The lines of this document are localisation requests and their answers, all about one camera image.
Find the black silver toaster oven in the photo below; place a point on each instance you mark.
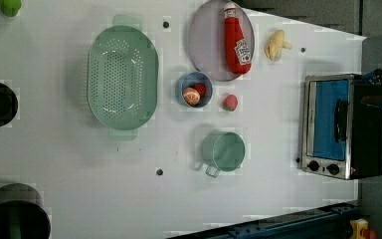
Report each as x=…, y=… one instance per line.
x=341, y=135

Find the red toy fruit in bowl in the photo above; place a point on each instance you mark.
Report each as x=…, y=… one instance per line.
x=201, y=89

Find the blue small bowl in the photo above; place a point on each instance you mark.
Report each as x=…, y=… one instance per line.
x=188, y=81

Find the red toy strawberry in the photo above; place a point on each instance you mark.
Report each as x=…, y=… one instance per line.
x=230, y=103

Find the green metal mug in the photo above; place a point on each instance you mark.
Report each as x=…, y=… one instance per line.
x=222, y=151

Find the green perforated colander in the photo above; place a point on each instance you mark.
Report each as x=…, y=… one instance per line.
x=122, y=79

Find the grey round plate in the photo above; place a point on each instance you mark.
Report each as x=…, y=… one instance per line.
x=206, y=39

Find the red ketchup bottle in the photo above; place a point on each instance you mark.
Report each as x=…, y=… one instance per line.
x=237, y=50

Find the yellow toy banana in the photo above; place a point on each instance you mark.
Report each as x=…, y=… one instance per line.
x=275, y=44

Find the yellow red object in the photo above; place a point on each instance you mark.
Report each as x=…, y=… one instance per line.
x=361, y=230

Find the black round base lower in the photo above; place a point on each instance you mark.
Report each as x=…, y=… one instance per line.
x=22, y=214

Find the green cylinder object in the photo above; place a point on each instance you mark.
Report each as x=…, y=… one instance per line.
x=10, y=8

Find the blue metal frame rail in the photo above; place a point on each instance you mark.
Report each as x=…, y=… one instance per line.
x=327, y=222

